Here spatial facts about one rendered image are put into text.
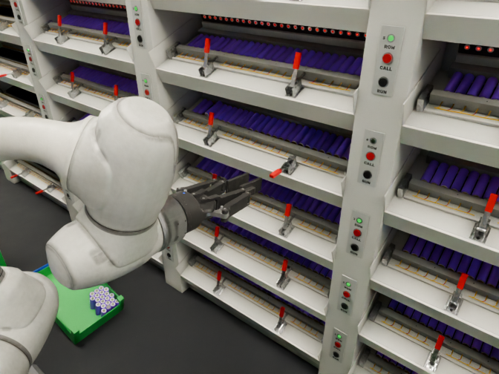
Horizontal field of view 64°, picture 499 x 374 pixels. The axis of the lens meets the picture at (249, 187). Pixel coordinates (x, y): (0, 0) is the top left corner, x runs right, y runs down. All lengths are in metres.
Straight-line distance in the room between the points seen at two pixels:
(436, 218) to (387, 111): 0.24
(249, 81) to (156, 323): 0.95
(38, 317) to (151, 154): 0.69
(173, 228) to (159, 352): 0.86
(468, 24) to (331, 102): 0.29
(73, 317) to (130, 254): 1.04
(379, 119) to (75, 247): 0.58
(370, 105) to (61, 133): 0.55
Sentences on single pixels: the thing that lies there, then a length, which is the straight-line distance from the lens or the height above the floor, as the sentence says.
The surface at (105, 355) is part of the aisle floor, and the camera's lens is 1.51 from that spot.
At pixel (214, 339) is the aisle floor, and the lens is 1.48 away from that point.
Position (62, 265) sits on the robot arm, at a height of 0.80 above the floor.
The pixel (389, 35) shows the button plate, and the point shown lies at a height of 1.03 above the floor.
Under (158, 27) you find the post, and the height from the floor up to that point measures 0.98.
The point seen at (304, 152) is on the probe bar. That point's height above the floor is 0.73.
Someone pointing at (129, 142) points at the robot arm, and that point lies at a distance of 0.47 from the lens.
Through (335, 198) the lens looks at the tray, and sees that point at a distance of 0.94.
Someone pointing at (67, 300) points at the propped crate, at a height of 0.05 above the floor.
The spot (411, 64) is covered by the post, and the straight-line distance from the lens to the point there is 0.78.
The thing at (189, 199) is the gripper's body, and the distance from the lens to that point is 0.70.
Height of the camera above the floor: 1.16
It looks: 31 degrees down
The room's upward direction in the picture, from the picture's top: straight up
